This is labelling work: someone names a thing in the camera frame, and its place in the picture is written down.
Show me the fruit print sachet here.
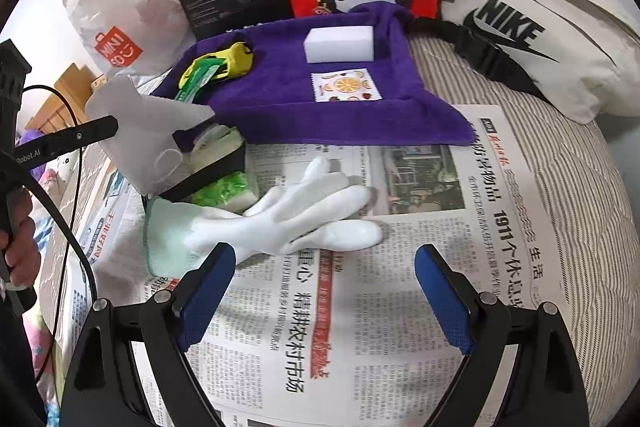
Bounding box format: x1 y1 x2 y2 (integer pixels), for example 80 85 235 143
310 69 382 104

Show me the black watch strap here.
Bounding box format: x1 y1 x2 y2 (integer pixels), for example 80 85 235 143
152 127 247 205

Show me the green wipe packet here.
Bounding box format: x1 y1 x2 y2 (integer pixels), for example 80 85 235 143
175 57 228 102

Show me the white glove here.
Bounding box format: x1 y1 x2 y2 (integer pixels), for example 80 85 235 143
185 156 383 265

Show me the white sponge block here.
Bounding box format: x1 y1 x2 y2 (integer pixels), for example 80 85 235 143
304 26 377 65

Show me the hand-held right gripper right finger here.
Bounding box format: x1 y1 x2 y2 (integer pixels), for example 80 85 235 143
414 243 586 427

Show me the green tissue pack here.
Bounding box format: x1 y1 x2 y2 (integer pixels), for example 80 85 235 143
192 122 261 212

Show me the person's left forearm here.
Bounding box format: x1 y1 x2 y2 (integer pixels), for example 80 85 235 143
0 292 48 427

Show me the spotted white pillow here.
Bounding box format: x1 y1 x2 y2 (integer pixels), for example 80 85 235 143
50 154 86 190

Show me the newspaper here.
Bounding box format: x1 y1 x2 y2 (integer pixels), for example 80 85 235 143
65 104 576 427

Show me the white plastic shopping bag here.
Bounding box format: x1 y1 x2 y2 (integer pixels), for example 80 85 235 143
60 0 193 80

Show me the cream waist bag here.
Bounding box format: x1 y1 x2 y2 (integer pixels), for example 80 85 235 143
407 0 640 125

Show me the wooden headboard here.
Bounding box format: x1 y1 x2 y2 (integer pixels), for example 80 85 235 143
25 63 108 132

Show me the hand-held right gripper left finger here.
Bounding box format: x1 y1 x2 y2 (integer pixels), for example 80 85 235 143
60 242 237 427

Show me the person's left hand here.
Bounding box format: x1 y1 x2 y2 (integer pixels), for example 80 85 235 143
0 193 43 289

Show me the pale green cloth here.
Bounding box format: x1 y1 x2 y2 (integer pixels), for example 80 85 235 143
142 197 241 278

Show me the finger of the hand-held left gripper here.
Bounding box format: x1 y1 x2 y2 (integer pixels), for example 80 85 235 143
17 116 119 160

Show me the purple towel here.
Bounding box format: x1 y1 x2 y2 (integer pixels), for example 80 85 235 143
150 2 476 146

